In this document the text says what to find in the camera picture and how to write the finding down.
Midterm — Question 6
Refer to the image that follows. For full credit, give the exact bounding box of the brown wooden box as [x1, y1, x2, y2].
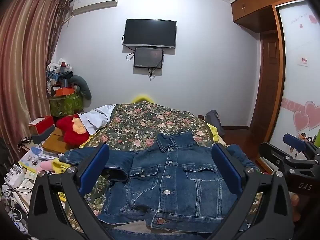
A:
[41, 127, 66, 153]

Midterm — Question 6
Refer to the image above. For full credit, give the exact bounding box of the green floral blanket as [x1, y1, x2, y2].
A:
[59, 100, 265, 233]

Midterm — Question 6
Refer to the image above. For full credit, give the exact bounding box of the pink soft toy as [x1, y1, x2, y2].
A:
[36, 160, 59, 174]

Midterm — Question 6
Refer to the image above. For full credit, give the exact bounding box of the pile of clutter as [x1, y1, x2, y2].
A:
[46, 57, 74, 93]

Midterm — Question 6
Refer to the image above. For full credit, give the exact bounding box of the grey-blue bag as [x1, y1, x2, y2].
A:
[204, 109, 223, 137]

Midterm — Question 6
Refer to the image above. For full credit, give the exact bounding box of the brown wooden door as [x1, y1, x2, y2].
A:
[250, 29, 282, 144]

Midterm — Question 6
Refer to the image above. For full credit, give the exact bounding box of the wooden overhead cabinet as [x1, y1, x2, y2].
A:
[230, 0, 305, 27]

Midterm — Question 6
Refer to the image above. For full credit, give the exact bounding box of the grey neck pillow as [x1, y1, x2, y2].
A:
[68, 75, 92, 102]

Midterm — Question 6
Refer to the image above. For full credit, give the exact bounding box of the blue denim jacket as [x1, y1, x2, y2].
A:
[59, 131, 259, 234]

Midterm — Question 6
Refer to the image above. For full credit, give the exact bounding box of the striped red curtain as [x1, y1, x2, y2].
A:
[0, 0, 73, 157]

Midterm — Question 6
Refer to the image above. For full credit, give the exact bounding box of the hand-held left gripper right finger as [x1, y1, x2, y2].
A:
[210, 144, 294, 240]

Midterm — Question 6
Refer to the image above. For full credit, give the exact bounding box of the green floral covered cabinet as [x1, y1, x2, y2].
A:
[49, 92, 83, 117]

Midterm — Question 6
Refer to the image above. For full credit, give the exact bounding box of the red plush toy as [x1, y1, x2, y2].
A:
[56, 116, 91, 147]

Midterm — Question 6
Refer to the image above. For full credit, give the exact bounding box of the white air conditioner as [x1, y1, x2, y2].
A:
[71, 0, 120, 15]

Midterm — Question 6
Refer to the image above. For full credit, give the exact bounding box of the white heart-print wardrobe door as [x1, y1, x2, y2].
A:
[269, 0, 320, 157]

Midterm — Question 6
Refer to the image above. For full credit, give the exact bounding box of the tangle of cables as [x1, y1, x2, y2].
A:
[0, 185, 32, 232]

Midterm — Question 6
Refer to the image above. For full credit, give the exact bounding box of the orange box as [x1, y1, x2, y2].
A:
[55, 87, 76, 97]

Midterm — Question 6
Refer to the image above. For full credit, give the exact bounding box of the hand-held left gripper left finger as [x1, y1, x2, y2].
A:
[27, 143, 118, 240]

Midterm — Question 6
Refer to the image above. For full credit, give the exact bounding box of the small yellow cloth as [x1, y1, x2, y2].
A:
[51, 158, 68, 174]

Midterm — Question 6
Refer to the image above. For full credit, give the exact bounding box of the stack of booklets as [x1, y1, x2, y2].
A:
[18, 146, 62, 173]

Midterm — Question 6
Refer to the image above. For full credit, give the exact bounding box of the striped black white cable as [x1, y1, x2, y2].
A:
[18, 136, 32, 147]

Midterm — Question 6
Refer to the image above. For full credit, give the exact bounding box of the yellow fleece blanket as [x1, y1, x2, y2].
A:
[207, 123, 225, 146]

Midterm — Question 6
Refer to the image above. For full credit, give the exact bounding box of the small black monitor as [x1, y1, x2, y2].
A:
[133, 47, 164, 69]

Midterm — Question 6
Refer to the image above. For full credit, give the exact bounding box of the white shirt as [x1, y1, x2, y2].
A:
[78, 104, 117, 134]

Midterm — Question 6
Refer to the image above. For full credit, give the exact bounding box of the white power strip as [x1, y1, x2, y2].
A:
[3, 164, 28, 188]

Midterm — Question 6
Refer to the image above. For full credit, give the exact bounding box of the person's right hand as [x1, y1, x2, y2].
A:
[291, 194, 301, 222]

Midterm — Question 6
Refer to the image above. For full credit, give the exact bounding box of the black wall television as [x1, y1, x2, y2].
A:
[124, 18, 177, 49]

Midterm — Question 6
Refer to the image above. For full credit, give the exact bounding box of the red box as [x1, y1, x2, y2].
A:
[28, 116, 55, 135]

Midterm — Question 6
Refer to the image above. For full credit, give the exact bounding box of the yellow curved tube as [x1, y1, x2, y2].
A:
[131, 94, 154, 104]

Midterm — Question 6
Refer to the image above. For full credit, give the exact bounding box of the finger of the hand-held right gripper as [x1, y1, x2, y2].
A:
[283, 134, 320, 160]
[260, 142, 320, 171]

